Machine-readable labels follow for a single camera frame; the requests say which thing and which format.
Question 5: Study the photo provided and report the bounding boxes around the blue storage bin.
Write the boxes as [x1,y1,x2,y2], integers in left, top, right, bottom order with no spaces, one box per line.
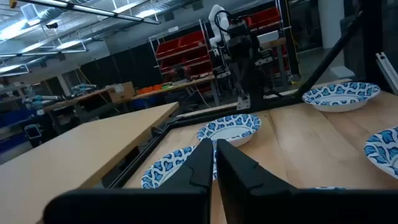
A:
[0,108,34,128]

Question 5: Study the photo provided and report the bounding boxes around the silver aluminium bar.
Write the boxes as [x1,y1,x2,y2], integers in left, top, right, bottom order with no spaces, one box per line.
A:
[374,51,398,96]

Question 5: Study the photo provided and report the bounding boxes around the small black monitor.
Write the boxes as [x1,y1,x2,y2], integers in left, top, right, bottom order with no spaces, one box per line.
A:
[24,123,44,141]

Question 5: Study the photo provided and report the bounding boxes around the silver corner bracket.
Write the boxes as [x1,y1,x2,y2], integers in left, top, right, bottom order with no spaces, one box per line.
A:
[236,94,251,111]

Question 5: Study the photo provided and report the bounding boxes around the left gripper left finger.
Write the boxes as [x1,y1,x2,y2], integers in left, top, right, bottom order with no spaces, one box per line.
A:
[42,138,215,224]

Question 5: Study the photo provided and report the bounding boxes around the overhead LED light bar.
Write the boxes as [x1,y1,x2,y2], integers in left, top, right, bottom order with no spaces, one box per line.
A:
[9,0,162,26]

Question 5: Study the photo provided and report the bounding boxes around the orange plastic parts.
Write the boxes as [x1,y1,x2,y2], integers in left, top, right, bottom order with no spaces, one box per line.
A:
[136,83,163,96]

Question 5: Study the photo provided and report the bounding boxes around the black aluminium table frame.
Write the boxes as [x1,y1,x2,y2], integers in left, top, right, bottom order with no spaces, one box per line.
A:
[101,0,386,190]

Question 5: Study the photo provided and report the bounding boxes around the light wooden desk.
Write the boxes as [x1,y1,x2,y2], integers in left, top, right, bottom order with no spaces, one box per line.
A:
[0,101,180,224]

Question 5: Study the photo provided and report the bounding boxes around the small wooden side table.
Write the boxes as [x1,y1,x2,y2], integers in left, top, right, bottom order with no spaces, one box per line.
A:
[259,37,289,90]

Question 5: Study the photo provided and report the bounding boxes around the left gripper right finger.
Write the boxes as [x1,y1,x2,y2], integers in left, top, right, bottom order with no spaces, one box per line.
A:
[216,138,398,224]

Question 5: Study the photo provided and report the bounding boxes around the cardboard box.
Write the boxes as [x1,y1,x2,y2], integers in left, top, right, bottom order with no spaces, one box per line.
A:
[106,81,137,104]

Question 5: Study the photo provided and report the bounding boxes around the black curtain divider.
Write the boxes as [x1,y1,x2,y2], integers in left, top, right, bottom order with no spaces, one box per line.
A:
[79,42,164,93]

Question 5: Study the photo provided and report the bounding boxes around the white floor box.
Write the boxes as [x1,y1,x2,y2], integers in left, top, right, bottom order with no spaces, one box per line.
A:
[328,64,356,79]

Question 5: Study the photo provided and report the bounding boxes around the wooden workbench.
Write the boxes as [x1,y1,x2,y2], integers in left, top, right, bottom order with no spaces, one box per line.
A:
[133,73,220,108]
[42,88,137,124]

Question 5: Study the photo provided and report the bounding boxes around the red storage bin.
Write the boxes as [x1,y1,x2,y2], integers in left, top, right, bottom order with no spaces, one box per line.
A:
[246,6,282,30]
[160,55,213,77]
[178,30,206,48]
[155,38,182,60]

